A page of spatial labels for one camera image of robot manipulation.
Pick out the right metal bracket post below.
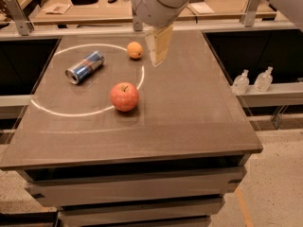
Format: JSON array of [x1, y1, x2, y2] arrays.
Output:
[[241, 0, 260, 27]]

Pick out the small black device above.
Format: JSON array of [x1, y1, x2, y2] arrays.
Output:
[[107, 0, 117, 4]]

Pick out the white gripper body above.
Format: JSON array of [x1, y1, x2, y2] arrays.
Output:
[[131, 0, 189, 28]]

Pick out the left metal bracket post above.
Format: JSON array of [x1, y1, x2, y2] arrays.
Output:
[[0, 0, 34, 36]]

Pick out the grey table base drawers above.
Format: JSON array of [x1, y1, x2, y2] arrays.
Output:
[[21, 155, 246, 227]]

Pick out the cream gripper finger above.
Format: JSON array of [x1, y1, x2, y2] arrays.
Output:
[[145, 29, 157, 64], [154, 25, 173, 66]]

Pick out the red apple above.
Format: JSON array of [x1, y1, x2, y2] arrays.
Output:
[[110, 82, 139, 112]]

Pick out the white paper sheet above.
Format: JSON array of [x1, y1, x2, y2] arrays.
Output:
[[191, 2, 214, 14]]

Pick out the black cloth bundle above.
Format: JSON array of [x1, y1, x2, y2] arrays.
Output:
[[71, 0, 98, 6]]

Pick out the orange fruit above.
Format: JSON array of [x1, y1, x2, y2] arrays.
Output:
[[127, 42, 143, 60]]

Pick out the middle metal bracket post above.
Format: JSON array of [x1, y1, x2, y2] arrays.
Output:
[[132, 10, 143, 31]]

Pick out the blue silver redbull can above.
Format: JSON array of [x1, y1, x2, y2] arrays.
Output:
[[65, 50, 105, 84]]

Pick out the paper card on bench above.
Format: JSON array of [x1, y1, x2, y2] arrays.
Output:
[[44, 3, 71, 15]]

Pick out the clear plastic bottle left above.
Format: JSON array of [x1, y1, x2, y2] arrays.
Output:
[[232, 70, 249, 96]]

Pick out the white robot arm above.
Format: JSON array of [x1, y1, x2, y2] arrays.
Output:
[[131, 0, 303, 29]]

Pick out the wooden background bench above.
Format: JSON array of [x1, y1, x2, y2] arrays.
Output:
[[29, 0, 278, 26]]

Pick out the metal bracket post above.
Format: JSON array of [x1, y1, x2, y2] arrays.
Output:
[[241, 0, 260, 27], [0, 0, 34, 36], [132, 10, 143, 31]]

